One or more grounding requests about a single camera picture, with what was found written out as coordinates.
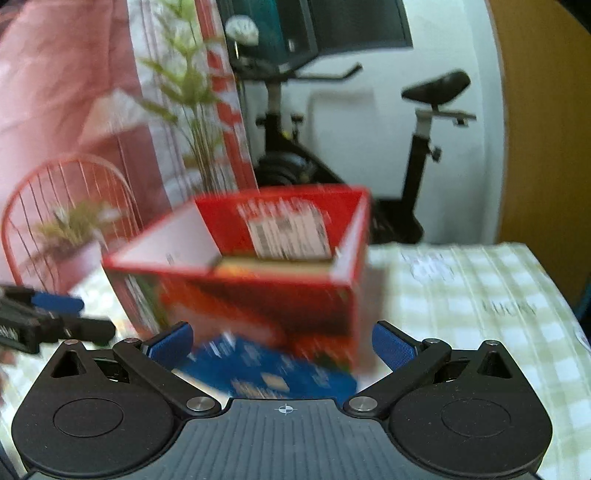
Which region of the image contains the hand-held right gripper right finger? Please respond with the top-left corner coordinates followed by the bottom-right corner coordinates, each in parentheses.
top-left (344, 320), bottom-right (532, 419)

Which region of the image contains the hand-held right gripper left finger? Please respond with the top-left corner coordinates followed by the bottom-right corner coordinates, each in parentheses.
top-left (46, 321), bottom-right (221, 419)

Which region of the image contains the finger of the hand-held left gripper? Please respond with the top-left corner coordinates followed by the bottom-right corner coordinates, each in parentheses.
top-left (46, 316), bottom-right (117, 347)
top-left (9, 286), bottom-right (86, 317)

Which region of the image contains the red strawberry print box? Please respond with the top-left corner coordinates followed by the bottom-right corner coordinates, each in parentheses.
top-left (102, 185), bottom-right (373, 371)

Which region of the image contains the blue patterned pouch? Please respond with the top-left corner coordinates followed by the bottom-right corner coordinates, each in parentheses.
top-left (178, 334), bottom-right (359, 400)

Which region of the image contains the checked green tablecloth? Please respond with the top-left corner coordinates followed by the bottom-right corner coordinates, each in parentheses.
top-left (0, 242), bottom-right (591, 480)

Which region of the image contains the printed backdrop cloth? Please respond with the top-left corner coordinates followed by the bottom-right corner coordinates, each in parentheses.
top-left (0, 0), bottom-right (260, 319)

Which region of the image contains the teal curtain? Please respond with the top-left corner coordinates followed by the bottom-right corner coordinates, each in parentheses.
top-left (575, 272), bottom-right (591, 325)

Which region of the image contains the black exercise bike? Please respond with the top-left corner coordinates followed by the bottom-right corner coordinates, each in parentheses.
top-left (228, 44), bottom-right (477, 246)

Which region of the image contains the wooden door panel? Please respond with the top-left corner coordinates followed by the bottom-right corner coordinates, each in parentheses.
top-left (487, 0), bottom-right (591, 298)

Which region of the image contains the dark window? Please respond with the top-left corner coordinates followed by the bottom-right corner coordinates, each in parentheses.
top-left (217, 0), bottom-right (414, 75)

